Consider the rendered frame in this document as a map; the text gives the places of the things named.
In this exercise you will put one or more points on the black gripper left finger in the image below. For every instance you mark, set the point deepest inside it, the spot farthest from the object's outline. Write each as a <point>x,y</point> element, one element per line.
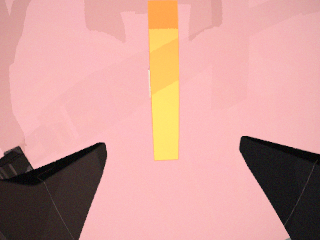
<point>52,202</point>

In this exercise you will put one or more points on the orange bar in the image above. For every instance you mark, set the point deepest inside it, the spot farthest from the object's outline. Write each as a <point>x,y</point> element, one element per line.
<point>164,56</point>

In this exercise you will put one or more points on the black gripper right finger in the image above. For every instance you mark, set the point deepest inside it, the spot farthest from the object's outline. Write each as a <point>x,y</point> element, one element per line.
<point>290,178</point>

